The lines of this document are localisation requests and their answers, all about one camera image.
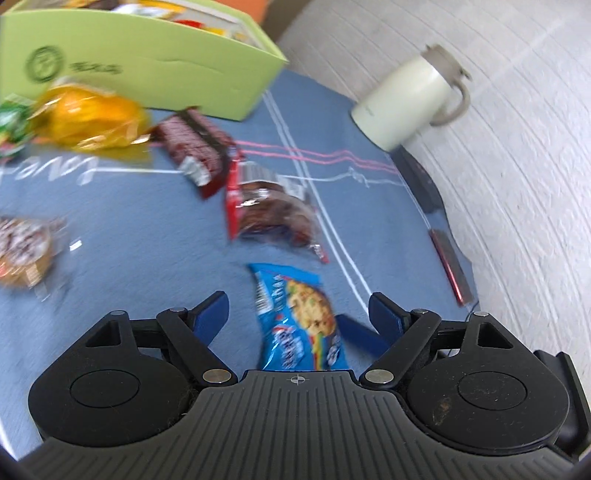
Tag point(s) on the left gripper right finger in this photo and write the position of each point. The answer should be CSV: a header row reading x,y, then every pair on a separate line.
x,y
399,339

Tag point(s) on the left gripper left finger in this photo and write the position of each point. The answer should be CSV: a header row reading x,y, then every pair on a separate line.
x,y
189,333

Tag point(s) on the blue cookie packet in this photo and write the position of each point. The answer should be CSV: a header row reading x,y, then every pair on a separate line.
x,y
300,333

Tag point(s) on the brown cookie packet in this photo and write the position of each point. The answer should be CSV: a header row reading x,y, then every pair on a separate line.
x,y
261,203

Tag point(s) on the blue patterned tablecloth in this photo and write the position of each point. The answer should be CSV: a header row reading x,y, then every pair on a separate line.
x,y
141,239

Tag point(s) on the sesame cookie packet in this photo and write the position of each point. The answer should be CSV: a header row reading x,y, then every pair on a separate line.
x,y
30,252

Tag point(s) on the dark red chocolate packet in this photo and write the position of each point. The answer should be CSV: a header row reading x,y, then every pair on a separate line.
x,y
199,149

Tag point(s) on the orange jelly packet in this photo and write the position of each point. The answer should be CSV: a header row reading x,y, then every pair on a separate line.
x,y
87,119

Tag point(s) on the white thermos jug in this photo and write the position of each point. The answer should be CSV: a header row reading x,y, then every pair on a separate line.
x,y
428,89

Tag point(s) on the green pea snack packet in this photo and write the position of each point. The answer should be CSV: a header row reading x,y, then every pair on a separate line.
x,y
15,113

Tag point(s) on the green cardboard snack box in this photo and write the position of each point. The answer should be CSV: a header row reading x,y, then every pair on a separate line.
x,y
223,68

